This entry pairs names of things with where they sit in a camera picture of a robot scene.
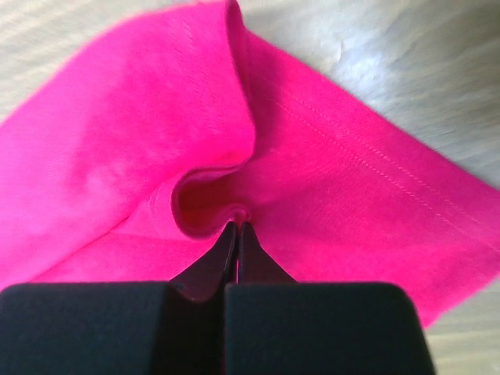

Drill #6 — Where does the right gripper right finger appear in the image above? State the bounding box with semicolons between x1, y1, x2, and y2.
224;223;434;374

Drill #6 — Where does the pink t shirt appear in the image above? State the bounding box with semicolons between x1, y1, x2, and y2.
1;1;499;325

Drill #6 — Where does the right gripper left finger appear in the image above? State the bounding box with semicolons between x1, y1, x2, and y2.
1;223;238;374

